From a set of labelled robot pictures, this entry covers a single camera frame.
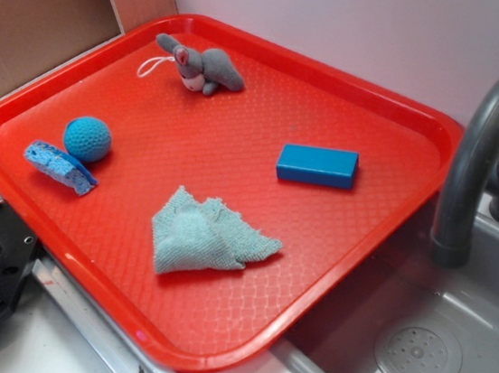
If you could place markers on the blue rectangular block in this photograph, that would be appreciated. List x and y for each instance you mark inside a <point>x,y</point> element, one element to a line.
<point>333,168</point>

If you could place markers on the red plastic tray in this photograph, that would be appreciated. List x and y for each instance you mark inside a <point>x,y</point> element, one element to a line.
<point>224,146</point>

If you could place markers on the light blue folded cloth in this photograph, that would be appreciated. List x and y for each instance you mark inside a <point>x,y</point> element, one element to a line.
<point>192,235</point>

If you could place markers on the grey plush donkey toy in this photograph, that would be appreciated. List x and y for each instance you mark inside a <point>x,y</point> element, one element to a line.
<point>199,71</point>

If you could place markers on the blue knitted ball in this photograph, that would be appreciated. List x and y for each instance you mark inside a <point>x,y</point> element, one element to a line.
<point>88,139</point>

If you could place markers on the blue sponge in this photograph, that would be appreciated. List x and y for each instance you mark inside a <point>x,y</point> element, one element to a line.
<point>60,166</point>

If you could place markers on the grey toy sink basin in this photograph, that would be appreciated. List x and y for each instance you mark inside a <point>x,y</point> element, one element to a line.
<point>397,312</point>

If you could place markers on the grey toy faucet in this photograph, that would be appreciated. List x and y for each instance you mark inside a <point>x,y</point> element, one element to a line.
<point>477,146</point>

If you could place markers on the silver metal rail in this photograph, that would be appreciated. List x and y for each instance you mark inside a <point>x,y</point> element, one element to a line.
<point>56,328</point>

